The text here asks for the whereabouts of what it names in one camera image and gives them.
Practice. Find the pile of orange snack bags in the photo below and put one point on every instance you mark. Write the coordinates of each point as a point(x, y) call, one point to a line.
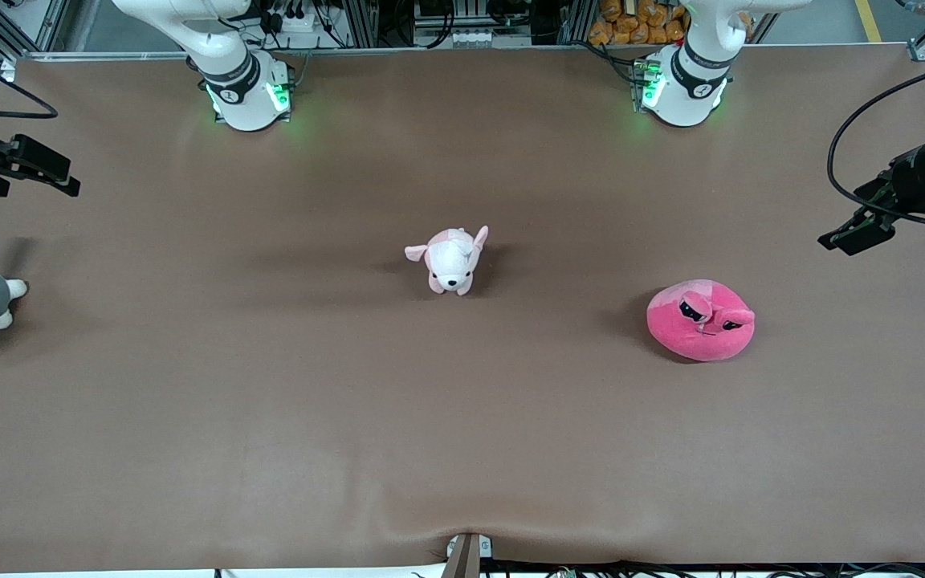
point(631, 24)

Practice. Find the round pink plush toy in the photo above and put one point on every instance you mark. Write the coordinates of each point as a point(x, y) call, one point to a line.
point(699, 329)

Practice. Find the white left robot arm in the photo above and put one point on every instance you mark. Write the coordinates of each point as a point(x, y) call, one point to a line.
point(683, 100)

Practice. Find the brown table mat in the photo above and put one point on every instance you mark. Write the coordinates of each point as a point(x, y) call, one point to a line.
point(462, 417)

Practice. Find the white and pink plush dog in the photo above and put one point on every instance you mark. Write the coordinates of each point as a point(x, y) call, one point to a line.
point(450, 261)

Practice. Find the aluminium table edge rail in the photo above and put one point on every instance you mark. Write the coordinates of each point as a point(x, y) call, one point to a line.
point(446, 50)

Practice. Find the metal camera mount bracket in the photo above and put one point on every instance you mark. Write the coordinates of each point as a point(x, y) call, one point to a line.
point(464, 558)

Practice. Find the white power strip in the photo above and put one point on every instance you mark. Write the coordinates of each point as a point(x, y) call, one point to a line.
point(298, 20)

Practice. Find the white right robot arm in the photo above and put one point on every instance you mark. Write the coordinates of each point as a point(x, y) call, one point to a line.
point(246, 104)

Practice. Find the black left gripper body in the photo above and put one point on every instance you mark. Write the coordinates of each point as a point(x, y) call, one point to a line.
point(917, 178)

